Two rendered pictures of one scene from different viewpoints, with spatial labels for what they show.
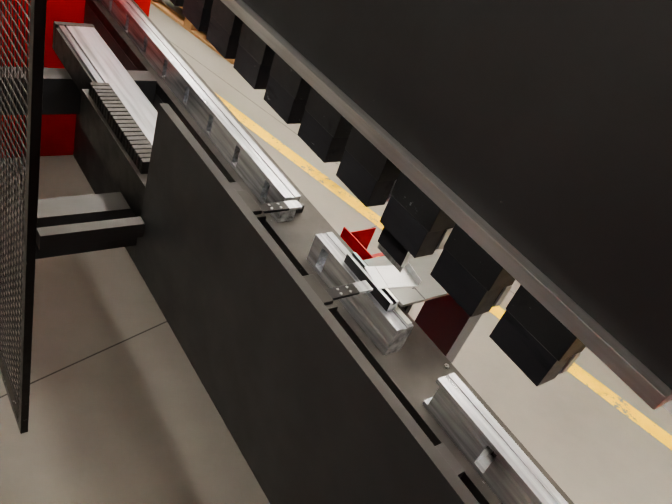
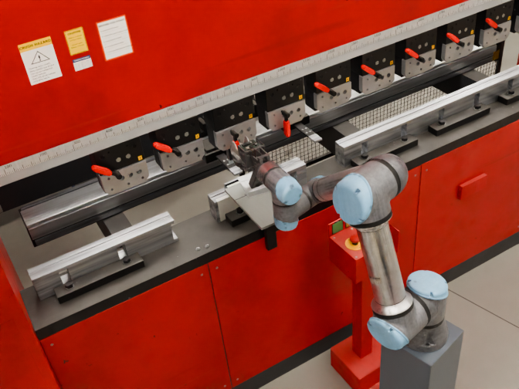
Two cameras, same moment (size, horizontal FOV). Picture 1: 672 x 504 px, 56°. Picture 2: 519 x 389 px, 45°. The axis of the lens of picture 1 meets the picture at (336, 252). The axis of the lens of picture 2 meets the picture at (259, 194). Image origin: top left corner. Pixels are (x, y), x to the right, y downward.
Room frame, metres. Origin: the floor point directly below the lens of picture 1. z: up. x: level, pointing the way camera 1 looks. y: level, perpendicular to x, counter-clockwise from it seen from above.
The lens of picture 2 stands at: (2.06, -1.84, 2.34)
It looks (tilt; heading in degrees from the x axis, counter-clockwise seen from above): 38 degrees down; 111
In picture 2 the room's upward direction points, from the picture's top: 7 degrees counter-clockwise
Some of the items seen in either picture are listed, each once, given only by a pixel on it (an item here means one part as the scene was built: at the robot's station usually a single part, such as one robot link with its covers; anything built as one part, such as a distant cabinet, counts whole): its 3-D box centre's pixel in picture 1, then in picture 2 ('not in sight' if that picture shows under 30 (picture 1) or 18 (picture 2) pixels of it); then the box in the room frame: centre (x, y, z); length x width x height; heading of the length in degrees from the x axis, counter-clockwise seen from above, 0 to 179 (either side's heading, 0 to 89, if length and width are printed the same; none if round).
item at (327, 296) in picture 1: (330, 292); (222, 155); (1.22, -0.02, 1.01); 0.26 x 0.12 x 0.05; 138
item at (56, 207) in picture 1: (142, 217); (321, 124); (1.46, 0.57, 0.81); 0.64 x 0.08 x 0.14; 138
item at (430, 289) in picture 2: not in sight; (425, 296); (2.02, -0.52, 0.94); 0.13 x 0.12 x 0.14; 60
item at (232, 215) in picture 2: not in sight; (264, 204); (1.41, -0.14, 0.89); 0.30 x 0.05 x 0.03; 48
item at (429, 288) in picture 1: (417, 274); (264, 198); (1.45, -0.23, 1.00); 0.26 x 0.18 x 0.01; 138
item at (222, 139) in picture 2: (422, 210); (229, 119); (1.32, -0.15, 1.26); 0.15 x 0.09 x 0.17; 48
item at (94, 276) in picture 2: not in sight; (100, 277); (0.98, -0.61, 0.89); 0.30 x 0.05 x 0.03; 48
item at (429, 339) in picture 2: not in sight; (423, 322); (2.03, -0.51, 0.82); 0.15 x 0.15 x 0.10
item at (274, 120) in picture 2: (373, 163); (279, 100); (1.46, 0.00, 1.26); 0.15 x 0.09 x 0.17; 48
